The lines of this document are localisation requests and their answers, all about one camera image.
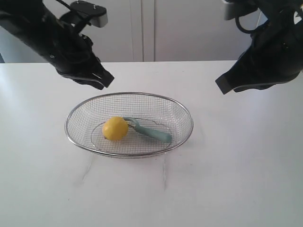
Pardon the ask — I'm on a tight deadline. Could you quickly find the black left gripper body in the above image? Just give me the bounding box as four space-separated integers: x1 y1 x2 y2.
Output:
35 14 102 73

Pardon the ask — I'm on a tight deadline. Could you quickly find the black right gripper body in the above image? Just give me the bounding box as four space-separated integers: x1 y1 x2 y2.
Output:
236 21 303 78

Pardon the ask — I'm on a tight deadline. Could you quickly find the yellow lemon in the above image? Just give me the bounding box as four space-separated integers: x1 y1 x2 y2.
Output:
102 116 129 141

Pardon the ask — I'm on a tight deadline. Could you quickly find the teal handled peeler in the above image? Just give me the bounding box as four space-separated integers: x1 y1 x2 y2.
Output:
123 117 172 143

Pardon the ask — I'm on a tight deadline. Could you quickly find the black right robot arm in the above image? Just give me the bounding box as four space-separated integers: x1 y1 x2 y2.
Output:
215 0 303 94

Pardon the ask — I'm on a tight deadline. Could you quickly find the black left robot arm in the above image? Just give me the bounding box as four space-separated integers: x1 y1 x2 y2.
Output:
0 0 114 90

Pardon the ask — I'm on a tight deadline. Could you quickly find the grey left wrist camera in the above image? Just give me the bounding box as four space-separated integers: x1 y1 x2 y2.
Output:
59 0 108 32

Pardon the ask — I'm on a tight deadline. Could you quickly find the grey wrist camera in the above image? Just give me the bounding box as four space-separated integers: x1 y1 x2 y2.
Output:
222 0 260 21
59 0 108 32

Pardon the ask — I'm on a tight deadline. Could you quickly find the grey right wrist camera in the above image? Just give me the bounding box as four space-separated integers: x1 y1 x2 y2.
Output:
222 0 260 21

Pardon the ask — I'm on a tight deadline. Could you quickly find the metal wire mesh basket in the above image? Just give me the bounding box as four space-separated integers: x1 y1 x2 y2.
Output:
65 92 194 158

